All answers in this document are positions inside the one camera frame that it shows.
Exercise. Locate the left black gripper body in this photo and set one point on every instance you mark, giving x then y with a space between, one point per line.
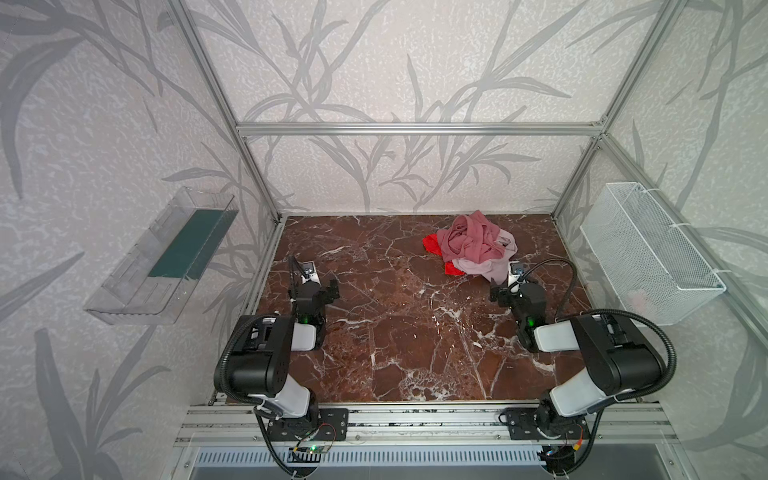
313 289

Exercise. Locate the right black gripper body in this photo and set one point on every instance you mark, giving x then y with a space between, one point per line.
513 291

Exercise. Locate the red cloth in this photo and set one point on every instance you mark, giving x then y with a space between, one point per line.
431 245

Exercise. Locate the light lilac ribbed cloth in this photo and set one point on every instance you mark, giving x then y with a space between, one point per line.
495 270

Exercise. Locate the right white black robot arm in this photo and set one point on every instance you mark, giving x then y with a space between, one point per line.
625 355

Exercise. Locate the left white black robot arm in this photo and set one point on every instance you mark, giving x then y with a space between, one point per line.
254 365

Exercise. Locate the dusty pink ribbed cloth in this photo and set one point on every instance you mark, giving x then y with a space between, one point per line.
471 237

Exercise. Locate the green sponge pad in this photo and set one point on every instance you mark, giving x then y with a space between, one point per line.
193 247

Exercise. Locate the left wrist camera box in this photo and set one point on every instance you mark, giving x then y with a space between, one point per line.
309 272

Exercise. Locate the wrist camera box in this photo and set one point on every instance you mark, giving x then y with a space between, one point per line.
515 270
309 272

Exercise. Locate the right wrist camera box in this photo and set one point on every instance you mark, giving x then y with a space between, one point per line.
515 270

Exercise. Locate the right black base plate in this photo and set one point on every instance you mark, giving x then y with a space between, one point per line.
543 424

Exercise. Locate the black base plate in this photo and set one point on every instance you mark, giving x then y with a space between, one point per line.
325 424
543 424

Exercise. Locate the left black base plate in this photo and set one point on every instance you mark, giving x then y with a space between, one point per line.
325 424

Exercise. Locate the white wire mesh basket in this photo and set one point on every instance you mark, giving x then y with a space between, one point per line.
652 266

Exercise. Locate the clear plastic wall bin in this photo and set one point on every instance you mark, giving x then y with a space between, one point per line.
154 281

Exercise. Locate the aluminium frame rail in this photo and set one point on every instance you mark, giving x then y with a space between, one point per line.
254 129

